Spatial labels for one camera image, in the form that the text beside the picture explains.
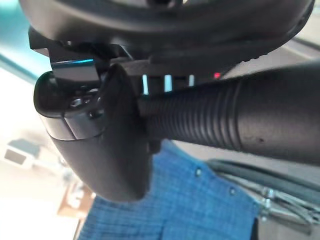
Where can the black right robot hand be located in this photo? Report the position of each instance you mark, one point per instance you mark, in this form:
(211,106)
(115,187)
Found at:
(117,150)

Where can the blue checked wheelchair backrest fabric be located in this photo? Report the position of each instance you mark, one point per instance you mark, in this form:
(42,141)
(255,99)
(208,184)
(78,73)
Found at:
(175,200)

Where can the brown wooden furniture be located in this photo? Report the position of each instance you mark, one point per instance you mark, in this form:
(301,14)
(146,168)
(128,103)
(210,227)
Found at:
(72,202)

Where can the white box-shaped cabinet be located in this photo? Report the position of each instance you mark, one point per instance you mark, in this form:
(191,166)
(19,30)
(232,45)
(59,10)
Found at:
(22,155)

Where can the teal curtain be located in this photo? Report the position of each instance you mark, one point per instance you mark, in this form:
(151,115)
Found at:
(10,30)

